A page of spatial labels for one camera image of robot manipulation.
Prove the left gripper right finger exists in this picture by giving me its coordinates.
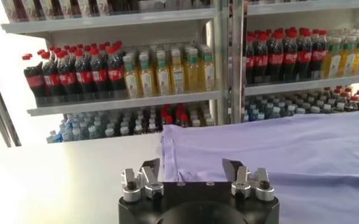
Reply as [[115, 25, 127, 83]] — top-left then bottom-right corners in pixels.
[[222, 158, 275, 201]]

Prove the dark metal frame pole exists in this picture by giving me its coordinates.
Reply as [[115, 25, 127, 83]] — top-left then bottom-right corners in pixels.
[[0, 54, 22, 147]]

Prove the green tinted water bottle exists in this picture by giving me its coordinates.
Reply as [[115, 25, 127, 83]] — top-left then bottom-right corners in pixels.
[[87, 125, 99, 140], [71, 123, 83, 141]]

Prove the red tea bottle white label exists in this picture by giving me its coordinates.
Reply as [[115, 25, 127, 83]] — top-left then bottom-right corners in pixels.
[[1, 0, 19, 24]]

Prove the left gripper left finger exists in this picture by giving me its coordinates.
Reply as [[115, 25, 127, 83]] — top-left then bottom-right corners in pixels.
[[121, 158, 165, 203]]

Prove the blue water bottle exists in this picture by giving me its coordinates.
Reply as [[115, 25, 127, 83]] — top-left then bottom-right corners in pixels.
[[60, 123, 73, 142], [46, 130, 60, 144]]

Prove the lilac t-shirt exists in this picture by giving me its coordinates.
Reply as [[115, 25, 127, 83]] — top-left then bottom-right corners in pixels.
[[160, 109, 359, 224]]

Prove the grey metal beverage shelf rack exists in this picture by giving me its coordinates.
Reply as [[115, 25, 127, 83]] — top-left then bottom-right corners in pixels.
[[229, 0, 359, 124], [1, 0, 230, 144]]

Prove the green cap dark tea bottle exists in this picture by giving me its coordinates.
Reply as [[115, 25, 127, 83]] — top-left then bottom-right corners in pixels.
[[93, 0, 115, 16], [53, 0, 75, 18], [16, 0, 37, 21], [34, 0, 55, 19], [73, 0, 95, 18]]

